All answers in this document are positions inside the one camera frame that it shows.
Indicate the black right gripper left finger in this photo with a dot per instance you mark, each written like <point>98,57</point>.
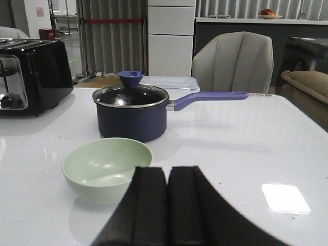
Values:
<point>141,216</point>

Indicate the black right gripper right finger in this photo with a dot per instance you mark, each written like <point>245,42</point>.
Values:
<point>199,215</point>

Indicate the light green bowl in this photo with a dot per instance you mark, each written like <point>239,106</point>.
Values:
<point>101,171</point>

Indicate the dark blue saucepan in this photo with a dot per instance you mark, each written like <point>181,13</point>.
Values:
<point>149,123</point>

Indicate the glass lid with blue knob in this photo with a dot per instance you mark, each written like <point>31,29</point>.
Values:
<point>131,94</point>

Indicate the clear plastic container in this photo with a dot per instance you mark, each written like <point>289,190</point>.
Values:
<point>171,82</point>

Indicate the red barrier belt stanchion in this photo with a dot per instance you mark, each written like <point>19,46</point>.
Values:
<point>113,36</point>

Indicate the beige upholstered chair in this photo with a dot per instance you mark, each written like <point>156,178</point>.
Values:
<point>238,61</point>

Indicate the brown cushion seat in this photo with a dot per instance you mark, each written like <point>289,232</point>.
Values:
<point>307,90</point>

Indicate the black chrome toaster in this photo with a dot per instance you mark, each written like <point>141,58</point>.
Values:
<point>35,76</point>

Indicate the white drawer cabinet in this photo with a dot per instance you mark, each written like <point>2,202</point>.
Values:
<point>170,37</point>

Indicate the black side table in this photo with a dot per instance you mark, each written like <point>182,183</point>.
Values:
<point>303,54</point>

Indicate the small red box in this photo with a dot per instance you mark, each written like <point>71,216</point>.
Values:
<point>47,34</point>

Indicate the wooden plate with fruit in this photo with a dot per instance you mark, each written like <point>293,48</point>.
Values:
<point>269,14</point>

